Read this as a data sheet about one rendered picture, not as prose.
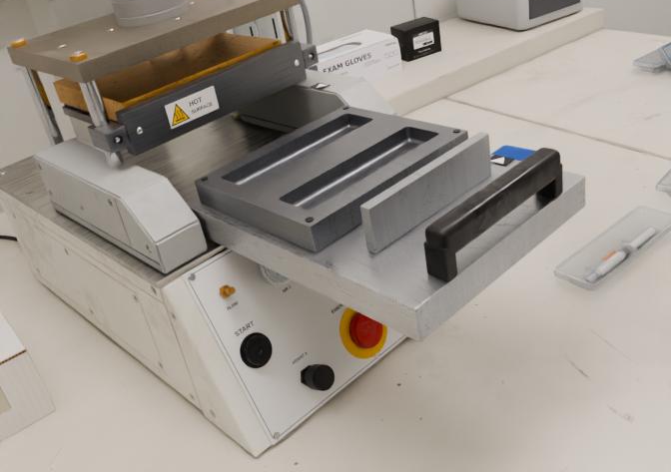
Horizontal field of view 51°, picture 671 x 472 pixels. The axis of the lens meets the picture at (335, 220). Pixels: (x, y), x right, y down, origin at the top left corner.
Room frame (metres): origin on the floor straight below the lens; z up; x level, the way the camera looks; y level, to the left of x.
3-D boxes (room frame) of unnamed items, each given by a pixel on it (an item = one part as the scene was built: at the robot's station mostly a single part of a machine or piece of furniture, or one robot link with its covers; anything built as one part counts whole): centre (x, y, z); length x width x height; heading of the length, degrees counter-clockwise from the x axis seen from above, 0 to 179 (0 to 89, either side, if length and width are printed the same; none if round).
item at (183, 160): (0.83, 0.18, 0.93); 0.46 x 0.35 x 0.01; 38
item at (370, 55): (1.42, -0.07, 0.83); 0.23 x 0.12 x 0.07; 118
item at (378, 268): (0.56, -0.04, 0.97); 0.30 x 0.22 x 0.08; 38
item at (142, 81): (0.81, 0.15, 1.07); 0.22 x 0.17 x 0.10; 128
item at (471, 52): (1.51, -0.26, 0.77); 0.84 x 0.30 x 0.04; 120
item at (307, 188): (0.60, -0.01, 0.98); 0.20 x 0.17 x 0.03; 128
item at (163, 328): (0.81, 0.14, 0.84); 0.53 x 0.37 x 0.17; 38
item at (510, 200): (0.46, -0.12, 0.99); 0.15 x 0.02 x 0.04; 128
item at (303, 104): (0.83, 0.00, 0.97); 0.26 x 0.05 x 0.07; 38
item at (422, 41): (1.51, -0.25, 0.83); 0.09 x 0.06 x 0.07; 112
